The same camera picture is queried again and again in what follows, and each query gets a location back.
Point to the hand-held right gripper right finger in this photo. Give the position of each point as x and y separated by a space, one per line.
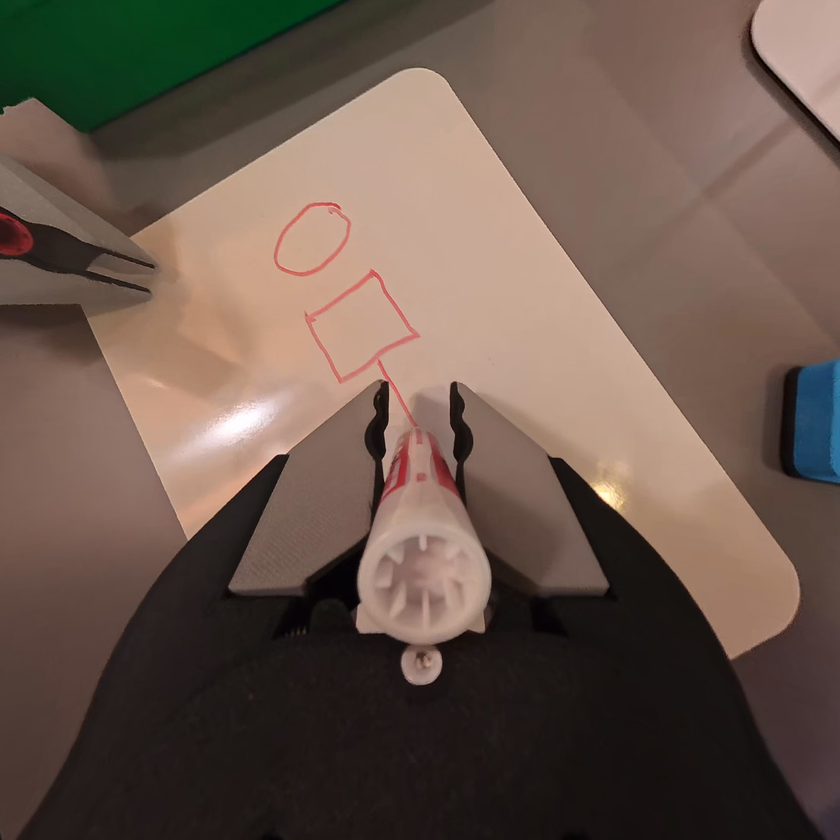
531 525

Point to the white whiteboard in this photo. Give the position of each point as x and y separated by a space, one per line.
492 295

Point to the blue eraser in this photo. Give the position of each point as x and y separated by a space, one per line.
817 420

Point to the red dry-erase marker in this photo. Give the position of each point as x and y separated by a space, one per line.
423 577

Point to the red marker cap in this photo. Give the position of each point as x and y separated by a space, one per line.
13 235

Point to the green plastic bin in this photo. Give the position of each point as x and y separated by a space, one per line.
131 46

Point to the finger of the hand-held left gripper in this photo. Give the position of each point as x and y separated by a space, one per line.
52 289
52 207

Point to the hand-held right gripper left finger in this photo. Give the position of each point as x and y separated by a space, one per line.
308 518

